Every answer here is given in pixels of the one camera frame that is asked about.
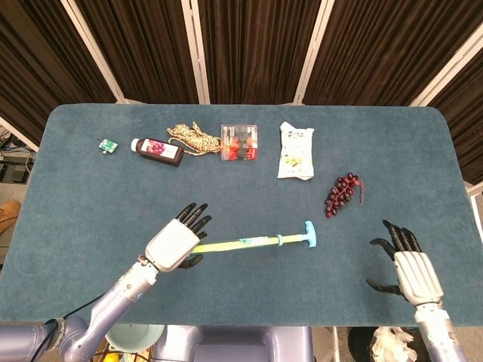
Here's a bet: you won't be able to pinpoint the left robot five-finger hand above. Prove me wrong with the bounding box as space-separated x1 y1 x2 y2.
144 202 213 273

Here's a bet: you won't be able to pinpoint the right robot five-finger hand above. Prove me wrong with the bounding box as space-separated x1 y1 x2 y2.
365 219 445 307

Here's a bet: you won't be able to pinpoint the light blue syringe barrel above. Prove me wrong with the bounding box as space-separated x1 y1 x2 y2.
192 233 285 256

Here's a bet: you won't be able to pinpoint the white crumpled bin bag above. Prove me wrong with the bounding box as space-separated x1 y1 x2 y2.
371 326 418 362

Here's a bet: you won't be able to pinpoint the black trash bin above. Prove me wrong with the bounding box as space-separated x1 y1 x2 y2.
346 326 431 362

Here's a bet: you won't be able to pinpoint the pale green plastic basin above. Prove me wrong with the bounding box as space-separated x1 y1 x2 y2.
105 323 166 352

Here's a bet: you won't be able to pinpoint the dark brown labelled bottle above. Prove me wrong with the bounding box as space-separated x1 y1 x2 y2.
130 137 185 167

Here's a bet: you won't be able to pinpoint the blue felt table mat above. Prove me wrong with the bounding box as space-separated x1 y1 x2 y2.
0 103 483 328

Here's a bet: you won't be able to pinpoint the dark red plastic grape bunch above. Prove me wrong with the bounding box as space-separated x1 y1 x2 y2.
324 172 368 219

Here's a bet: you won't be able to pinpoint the small green circuit board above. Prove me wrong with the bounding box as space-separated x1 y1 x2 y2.
97 137 118 155

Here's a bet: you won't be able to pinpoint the purple robot torso base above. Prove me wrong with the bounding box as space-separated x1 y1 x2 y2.
150 324 314 362

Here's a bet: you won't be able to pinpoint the clear box red black pieces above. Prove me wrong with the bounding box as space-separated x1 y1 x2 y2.
220 123 260 162

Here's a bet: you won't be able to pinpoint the white snack bag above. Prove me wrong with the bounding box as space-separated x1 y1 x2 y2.
277 121 315 181

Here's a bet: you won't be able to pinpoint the dark brown pleated curtain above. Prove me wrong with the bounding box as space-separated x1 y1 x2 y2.
198 0 324 106
429 48 483 186
303 0 483 106
0 0 116 146
75 0 199 105

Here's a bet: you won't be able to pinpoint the black electronics box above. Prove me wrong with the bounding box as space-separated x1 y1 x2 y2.
0 161 29 184

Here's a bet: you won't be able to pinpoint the yellow black rope bundle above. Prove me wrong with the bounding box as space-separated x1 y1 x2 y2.
166 121 222 157

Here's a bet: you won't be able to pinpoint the white partition frame post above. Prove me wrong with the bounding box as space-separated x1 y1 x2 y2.
292 0 335 106
180 0 211 105
60 0 128 103
0 115 38 152
409 22 483 109

